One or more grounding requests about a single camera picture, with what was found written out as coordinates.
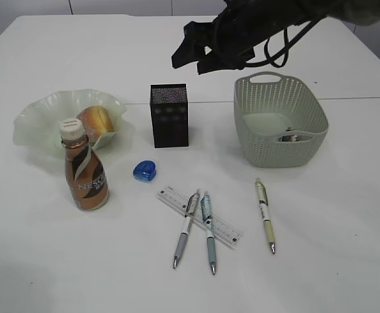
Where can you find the blue pencil sharpener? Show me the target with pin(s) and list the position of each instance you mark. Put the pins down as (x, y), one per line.
(145, 171)

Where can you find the black mesh pen holder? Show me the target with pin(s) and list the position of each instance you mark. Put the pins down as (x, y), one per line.
(169, 115)

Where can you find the blue grip pen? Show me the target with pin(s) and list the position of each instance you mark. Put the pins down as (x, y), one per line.
(207, 218)

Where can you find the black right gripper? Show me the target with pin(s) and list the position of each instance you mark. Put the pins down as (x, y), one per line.
(228, 40)

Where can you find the beige grip pen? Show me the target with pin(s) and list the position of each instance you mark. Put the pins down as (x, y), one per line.
(267, 223)

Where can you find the pale green woven basket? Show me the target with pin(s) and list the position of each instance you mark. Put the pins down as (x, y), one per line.
(263, 112)

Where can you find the brown paper scrap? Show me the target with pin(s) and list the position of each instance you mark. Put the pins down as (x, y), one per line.
(294, 138)

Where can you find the pale green wavy glass plate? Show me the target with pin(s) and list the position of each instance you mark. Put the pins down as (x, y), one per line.
(37, 126)

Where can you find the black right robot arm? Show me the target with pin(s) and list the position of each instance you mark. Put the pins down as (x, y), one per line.
(293, 19)

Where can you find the brown coffee bottle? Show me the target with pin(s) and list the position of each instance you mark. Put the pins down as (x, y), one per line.
(84, 171)

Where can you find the golden sugared bread roll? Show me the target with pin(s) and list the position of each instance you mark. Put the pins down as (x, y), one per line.
(96, 122)

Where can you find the grey grip pen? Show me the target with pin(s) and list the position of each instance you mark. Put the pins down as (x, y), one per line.
(182, 241)

